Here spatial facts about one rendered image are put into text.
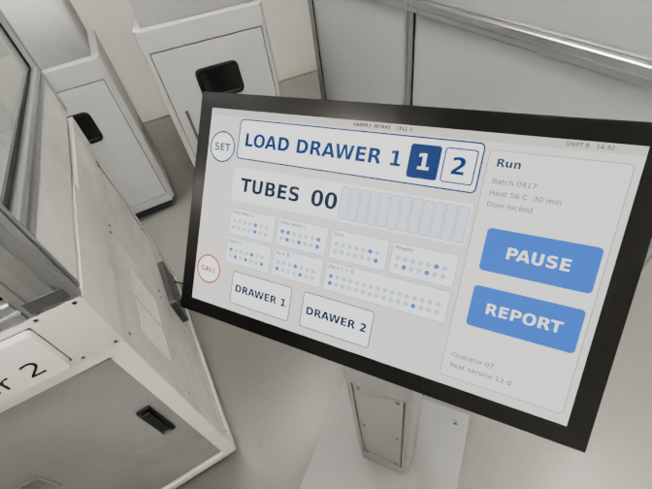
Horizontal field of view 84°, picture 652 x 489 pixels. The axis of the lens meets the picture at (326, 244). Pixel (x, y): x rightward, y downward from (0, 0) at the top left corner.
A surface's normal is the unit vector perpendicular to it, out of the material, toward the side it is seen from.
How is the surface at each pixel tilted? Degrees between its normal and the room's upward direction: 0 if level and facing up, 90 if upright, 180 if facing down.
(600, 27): 90
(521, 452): 0
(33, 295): 90
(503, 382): 50
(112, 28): 90
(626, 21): 90
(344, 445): 5
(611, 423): 1
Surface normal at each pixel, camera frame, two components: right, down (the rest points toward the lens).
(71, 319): 0.49, 0.58
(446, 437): -0.05, -0.67
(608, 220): -0.40, 0.08
